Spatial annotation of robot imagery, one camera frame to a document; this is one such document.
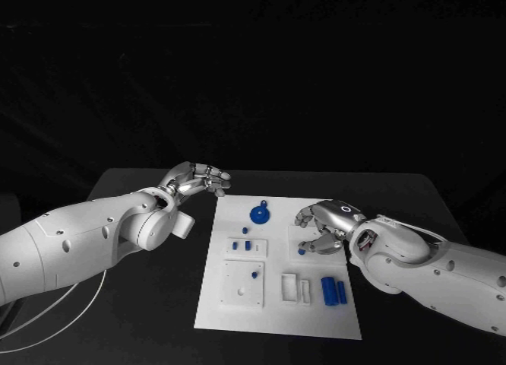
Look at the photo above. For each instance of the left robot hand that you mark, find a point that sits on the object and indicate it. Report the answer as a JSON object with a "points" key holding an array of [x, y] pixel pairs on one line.
{"points": [[191, 178]]}

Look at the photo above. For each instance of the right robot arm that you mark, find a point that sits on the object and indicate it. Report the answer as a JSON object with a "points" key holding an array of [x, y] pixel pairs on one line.
{"points": [[442, 273]]}

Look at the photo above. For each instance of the thin blue cylinder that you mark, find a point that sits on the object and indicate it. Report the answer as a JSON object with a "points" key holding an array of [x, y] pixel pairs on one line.
{"points": [[342, 292]]}

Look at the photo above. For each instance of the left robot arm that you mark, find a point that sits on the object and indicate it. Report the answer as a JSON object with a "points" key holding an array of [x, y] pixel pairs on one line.
{"points": [[72, 242]]}

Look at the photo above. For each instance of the thick blue cylinder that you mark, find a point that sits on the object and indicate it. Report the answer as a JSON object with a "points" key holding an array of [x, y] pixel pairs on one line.
{"points": [[331, 291]]}

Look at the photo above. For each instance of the blue gear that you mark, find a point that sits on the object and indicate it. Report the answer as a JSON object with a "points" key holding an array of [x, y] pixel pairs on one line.
{"points": [[258, 215]]}

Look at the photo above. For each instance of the white task board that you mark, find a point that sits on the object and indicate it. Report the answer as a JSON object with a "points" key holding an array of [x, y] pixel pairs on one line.
{"points": [[277, 316]]}

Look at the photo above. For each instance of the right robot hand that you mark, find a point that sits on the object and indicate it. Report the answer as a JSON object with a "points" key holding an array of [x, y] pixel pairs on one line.
{"points": [[335, 213]]}

